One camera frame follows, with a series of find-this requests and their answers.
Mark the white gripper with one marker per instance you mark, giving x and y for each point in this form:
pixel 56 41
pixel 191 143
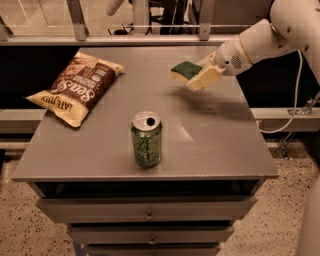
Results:
pixel 227 57

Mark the green and yellow sponge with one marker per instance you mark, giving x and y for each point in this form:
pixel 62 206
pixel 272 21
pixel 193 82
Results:
pixel 185 71

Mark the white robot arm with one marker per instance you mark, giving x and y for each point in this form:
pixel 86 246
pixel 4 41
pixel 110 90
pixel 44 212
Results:
pixel 293 25

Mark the green soda can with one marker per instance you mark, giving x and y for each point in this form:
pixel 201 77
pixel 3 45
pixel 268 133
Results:
pixel 146 130

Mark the grey drawer cabinet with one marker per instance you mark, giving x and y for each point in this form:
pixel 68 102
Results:
pixel 155 169

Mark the brown and yellow chip bag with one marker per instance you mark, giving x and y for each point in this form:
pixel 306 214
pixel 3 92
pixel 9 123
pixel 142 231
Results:
pixel 78 88

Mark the grey metal railing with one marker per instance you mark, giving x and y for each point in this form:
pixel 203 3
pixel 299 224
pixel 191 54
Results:
pixel 120 22

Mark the top grey drawer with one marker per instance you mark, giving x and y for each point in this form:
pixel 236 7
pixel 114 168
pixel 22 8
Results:
pixel 127 210

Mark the grey drawer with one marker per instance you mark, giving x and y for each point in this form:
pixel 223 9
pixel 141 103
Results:
pixel 156 250
pixel 154 234
pixel 127 210

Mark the bottom grey drawer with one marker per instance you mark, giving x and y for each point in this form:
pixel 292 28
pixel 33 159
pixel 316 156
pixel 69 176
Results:
pixel 156 250

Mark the middle grey drawer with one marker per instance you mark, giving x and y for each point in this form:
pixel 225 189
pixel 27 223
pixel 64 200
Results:
pixel 154 234

